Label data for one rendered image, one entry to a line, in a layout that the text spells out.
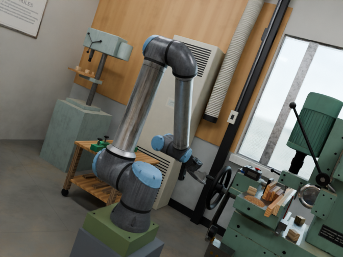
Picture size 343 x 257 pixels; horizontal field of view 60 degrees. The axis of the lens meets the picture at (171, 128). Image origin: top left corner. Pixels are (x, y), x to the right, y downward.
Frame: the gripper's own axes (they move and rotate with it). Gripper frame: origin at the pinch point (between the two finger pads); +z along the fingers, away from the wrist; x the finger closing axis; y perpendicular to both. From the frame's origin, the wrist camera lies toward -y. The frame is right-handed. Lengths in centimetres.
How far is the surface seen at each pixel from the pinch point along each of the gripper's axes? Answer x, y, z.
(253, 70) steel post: 134, 71, -67
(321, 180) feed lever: -5, 46, 41
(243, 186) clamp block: 4.1, 14.8, 17.0
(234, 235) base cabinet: -10.6, -2.7, 31.6
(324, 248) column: 0, 23, 63
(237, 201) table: -18.8, 14.1, 21.9
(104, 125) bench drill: 108, -83, -155
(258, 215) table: -18.8, 16.6, 32.9
